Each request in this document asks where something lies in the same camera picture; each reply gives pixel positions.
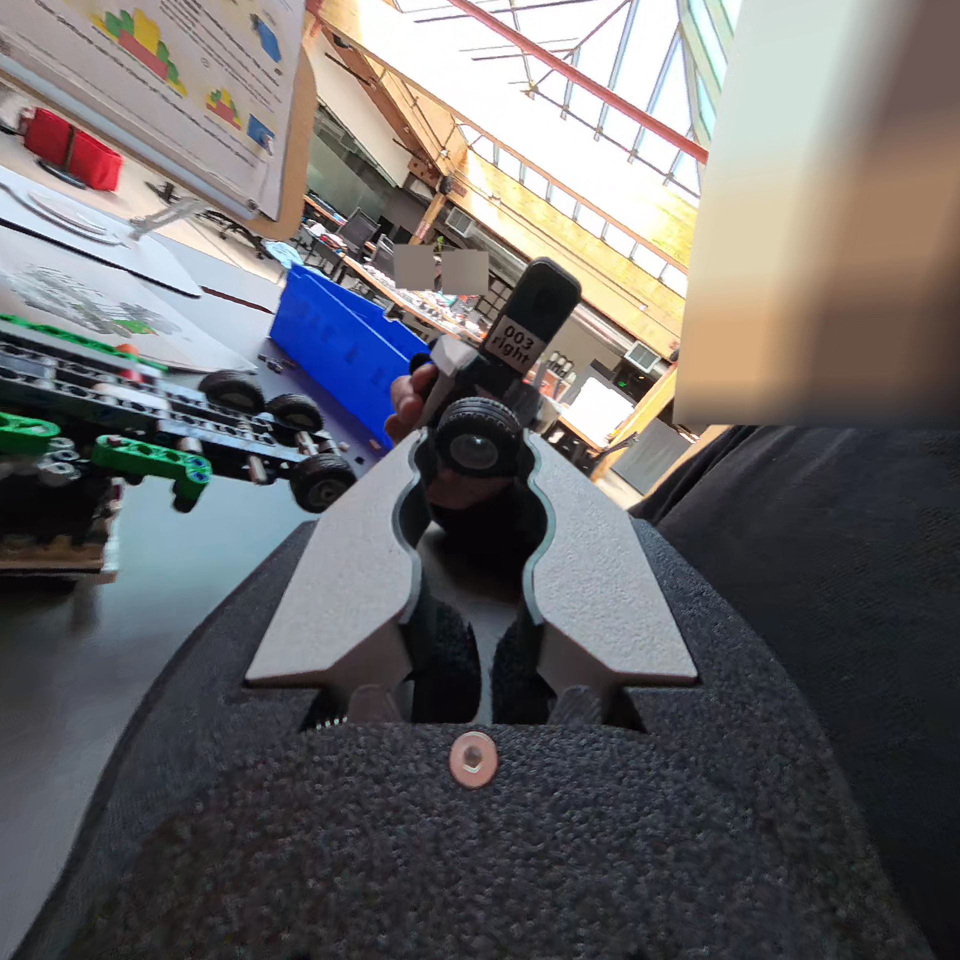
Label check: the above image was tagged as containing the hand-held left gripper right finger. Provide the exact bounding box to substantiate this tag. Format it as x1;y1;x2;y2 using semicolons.
522;432;702;729

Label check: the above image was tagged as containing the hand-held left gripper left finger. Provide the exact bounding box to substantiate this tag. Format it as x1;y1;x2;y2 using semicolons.
244;431;430;727

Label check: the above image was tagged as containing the small black lego wheel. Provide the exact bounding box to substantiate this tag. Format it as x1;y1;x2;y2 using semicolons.
433;396;524;479

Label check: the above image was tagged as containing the black green lego truck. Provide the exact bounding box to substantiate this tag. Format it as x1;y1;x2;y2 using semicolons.
0;311;359;579

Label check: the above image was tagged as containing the person's right forearm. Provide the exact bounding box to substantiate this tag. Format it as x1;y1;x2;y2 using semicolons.
427;491;549;582

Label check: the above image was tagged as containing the lego instruction booklet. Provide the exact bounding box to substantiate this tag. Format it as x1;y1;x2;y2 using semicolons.
0;251;258;374

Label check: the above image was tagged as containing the person's right hand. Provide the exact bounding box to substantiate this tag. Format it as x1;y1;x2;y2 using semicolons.
384;366;519;513

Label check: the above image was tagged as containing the white display screen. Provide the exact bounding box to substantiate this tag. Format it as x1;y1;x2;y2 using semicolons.
573;375;640;449

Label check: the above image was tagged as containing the long cluttered work table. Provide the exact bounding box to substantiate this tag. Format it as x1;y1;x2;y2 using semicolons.
341;253;530;348

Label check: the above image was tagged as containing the blue plastic bin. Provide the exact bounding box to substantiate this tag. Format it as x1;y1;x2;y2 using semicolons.
268;262;432;451

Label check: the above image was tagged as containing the person's black clothing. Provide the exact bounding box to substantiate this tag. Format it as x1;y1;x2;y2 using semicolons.
630;423;960;960

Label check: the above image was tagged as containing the red steel column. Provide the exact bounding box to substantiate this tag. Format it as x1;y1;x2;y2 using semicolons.
448;0;710;166

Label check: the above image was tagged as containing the instruction board on stand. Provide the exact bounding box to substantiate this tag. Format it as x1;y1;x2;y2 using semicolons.
0;0;318;224

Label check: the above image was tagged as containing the metal clipboard stand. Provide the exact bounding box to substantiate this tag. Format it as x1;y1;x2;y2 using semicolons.
0;165;215;301

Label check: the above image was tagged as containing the red storage box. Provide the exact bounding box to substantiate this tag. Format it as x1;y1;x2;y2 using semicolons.
21;106;125;193

